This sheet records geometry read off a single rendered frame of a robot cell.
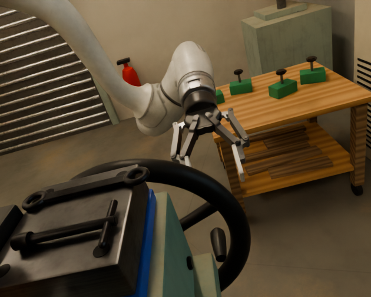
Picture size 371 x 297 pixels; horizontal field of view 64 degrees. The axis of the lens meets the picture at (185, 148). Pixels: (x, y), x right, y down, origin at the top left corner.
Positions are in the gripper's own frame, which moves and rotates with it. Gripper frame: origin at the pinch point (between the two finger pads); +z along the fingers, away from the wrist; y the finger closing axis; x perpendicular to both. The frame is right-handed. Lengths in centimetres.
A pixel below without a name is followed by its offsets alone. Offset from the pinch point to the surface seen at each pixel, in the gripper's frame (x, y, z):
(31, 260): -32.3, -10.1, 24.8
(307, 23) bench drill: 68, 74, -140
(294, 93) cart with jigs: 53, 41, -68
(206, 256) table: -17.0, -1.8, 21.2
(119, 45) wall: 91, -65, -224
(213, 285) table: -18.2, -1.5, 24.3
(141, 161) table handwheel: -21.5, -7.0, 10.7
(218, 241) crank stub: -2.0, -1.7, 14.0
